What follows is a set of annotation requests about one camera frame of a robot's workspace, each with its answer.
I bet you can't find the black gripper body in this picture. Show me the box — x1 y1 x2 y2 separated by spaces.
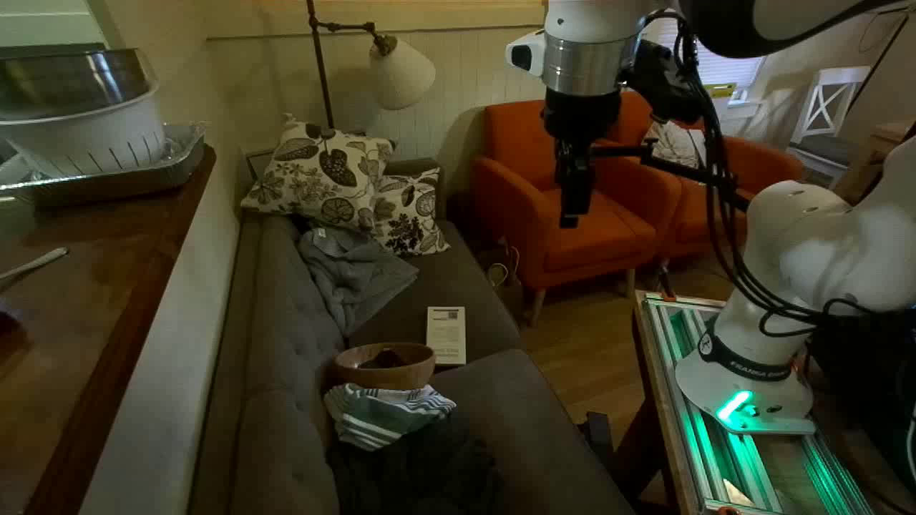
543 92 620 186

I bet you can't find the wooden bowl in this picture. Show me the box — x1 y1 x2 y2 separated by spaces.
330 344 435 389

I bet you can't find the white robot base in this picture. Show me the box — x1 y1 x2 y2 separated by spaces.
675 136 916 431

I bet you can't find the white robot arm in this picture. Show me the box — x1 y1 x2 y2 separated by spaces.
541 0 899 229

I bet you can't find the dark object in bowl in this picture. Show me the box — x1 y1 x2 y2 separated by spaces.
368 352 404 368

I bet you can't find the orange armchair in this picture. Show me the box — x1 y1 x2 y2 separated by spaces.
470 100 682 318
647 121 800 256

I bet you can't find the floral pillow small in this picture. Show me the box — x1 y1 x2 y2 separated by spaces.
371 165 450 254

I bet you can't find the white paper booklet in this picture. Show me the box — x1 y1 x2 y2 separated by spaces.
425 306 467 367

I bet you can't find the floor lamp white shade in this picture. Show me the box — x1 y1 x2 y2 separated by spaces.
302 0 437 131

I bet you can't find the grey blanket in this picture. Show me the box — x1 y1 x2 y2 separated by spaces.
297 225 418 334

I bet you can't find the floral pillow large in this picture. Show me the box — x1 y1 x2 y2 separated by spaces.
241 118 395 229

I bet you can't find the dark black cloth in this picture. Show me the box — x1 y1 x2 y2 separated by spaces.
327 415 501 515

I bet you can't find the green white striped cloth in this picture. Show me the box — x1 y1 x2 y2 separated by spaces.
324 384 456 452

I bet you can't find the metal robot stand table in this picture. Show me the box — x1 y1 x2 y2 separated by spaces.
613 291 916 515

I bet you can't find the grey sofa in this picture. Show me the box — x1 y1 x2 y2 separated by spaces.
188 209 632 515

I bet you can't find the grey drain tray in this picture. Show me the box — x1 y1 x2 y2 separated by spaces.
0 122 204 209

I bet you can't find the wooden counter shelf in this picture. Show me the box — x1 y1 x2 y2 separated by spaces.
0 146 217 515

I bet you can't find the white dish rack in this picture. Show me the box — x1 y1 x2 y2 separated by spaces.
0 46 166 173

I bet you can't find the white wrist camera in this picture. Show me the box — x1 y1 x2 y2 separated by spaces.
503 32 546 73

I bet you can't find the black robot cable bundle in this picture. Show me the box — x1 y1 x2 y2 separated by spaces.
616 6 916 338

